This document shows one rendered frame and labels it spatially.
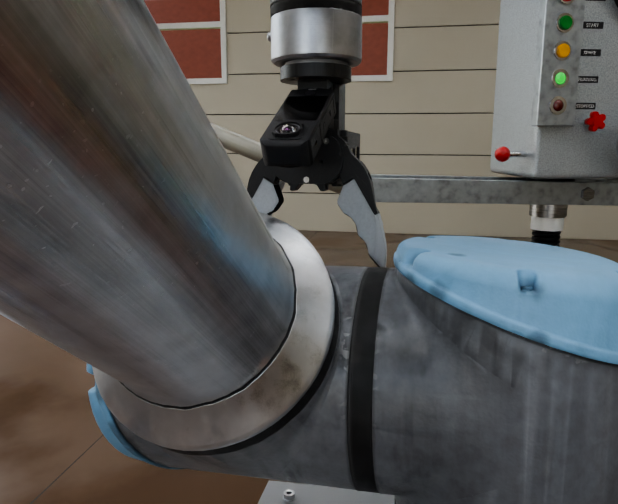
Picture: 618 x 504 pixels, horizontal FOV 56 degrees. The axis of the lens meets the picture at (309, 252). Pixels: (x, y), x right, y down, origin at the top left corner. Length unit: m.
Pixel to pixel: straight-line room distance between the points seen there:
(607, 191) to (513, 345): 1.11
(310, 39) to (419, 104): 6.82
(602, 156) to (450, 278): 1.04
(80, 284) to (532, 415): 0.24
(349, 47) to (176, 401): 0.38
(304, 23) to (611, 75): 0.88
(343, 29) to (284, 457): 0.38
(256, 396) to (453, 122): 7.12
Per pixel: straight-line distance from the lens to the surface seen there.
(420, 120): 7.36
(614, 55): 1.35
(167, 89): 0.19
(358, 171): 0.56
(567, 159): 1.30
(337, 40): 0.57
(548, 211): 1.38
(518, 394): 0.33
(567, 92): 1.28
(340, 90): 0.62
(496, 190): 1.29
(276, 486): 0.64
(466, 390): 0.33
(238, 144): 0.99
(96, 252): 0.18
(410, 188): 1.23
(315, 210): 7.54
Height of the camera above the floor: 1.26
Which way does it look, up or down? 12 degrees down
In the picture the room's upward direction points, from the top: straight up
